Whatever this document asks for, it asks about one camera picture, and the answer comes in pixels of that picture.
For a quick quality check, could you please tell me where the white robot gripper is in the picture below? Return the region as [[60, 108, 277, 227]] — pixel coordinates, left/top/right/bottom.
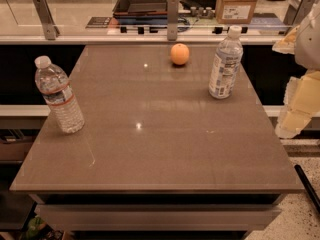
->
[[272, 3, 320, 139]]

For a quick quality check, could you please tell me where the blue label plastic water bottle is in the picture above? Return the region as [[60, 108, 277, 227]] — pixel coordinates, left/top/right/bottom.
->
[[209, 25, 243, 99]]

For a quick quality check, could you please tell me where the red label plastic water bottle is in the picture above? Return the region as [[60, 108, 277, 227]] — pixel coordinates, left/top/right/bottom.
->
[[35, 56, 85, 134]]

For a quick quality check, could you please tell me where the cardboard box with label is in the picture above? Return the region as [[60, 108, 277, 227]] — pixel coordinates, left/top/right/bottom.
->
[[215, 0, 257, 24]]

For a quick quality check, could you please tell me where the orange fruit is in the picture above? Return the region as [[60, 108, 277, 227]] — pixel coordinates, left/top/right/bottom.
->
[[170, 43, 190, 65]]

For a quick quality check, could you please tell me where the black pole on floor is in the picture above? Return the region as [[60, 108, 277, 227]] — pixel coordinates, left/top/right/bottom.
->
[[294, 164, 320, 214]]

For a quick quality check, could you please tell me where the brown table with drawer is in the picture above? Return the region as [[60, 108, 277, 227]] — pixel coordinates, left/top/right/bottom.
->
[[11, 45, 303, 240]]

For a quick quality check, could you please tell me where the green object under table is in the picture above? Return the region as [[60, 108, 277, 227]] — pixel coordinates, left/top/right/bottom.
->
[[25, 217, 46, 240]]

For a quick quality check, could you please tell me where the right metal railing post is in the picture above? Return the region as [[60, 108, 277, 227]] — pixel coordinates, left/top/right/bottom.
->
[[283, 0, 316, 31]]

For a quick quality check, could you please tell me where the metal railing post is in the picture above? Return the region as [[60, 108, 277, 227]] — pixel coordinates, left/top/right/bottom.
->
[[167, 0, 179, 41], [283, 0, 316, 31], [32, 0, 60, 40]]

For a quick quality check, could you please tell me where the middle metal railing post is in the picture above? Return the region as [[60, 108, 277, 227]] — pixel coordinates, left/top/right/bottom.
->
[[167, 0, 179, 41]]

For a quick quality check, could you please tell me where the left metal railing post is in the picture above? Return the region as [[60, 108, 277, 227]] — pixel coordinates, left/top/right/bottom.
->
[[32, 0, 60, 40]]

